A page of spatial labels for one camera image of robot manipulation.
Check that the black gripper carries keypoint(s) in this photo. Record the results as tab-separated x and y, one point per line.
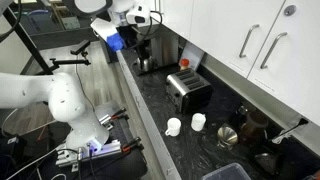
137	32

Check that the stainless steel toaster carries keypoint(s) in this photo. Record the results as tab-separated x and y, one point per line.
186	90

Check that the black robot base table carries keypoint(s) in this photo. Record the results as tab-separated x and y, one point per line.
123	166

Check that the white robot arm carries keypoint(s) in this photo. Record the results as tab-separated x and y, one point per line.
63	100

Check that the black coffee machine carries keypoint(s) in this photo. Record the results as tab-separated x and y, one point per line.
163	50

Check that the silver coffee carafe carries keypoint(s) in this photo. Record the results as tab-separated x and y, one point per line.
145	64

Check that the jar with orange lid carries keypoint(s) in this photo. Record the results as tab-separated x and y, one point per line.
184	64

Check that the white flat board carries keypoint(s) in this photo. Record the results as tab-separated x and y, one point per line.
193	55

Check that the black stand pole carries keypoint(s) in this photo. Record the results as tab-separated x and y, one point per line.
28	43

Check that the metal funnel dripper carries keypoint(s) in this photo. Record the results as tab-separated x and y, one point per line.
227	135

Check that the brown glass coffee jar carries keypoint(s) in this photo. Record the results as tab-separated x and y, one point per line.
254	125

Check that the round cabinet lock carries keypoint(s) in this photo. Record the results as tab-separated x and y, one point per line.
290	10

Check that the white cabinet door with lock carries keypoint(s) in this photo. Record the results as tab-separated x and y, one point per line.
296	83

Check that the clear plastic container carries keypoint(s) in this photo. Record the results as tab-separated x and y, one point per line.
230	172

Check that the dark coffee filter holder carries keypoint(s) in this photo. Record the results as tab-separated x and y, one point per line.
266	162

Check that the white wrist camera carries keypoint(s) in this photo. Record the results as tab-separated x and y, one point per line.
138	14

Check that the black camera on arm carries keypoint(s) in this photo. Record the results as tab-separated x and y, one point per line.
80	48

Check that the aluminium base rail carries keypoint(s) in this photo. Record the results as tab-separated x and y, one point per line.
100	151

